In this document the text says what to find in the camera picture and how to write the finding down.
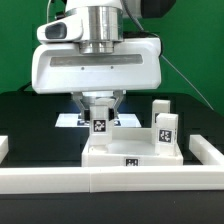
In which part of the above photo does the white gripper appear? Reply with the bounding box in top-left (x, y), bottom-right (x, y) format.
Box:
top-left (32, 38), bottom-right (161, 121)

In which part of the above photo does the white square table top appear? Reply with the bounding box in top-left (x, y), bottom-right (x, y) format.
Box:
top-left (81, 126), bottom-right (184, 168)

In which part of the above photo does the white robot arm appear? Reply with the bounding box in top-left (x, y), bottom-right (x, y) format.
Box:
top-left (32, 0), bottom-right (176, 120)

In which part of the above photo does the white sheet with tags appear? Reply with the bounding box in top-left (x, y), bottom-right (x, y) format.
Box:
top-left (55, 113), bottom-right (141, 128)

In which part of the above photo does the white U-shaped fence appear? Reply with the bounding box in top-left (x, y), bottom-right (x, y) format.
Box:
top-left (0, 135), bottom-right (224, 194)

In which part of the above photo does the black cable bundle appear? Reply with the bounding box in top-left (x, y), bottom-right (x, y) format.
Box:
top-left (20, 81), bottom-right (34, 92)

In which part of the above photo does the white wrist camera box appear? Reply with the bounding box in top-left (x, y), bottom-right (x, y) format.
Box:
top-left (37, 16), bottom-right (84, 43)

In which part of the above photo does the thin white cable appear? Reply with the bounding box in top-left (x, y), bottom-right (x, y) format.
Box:
top-left (46, 0), bottom-right (55, 24)

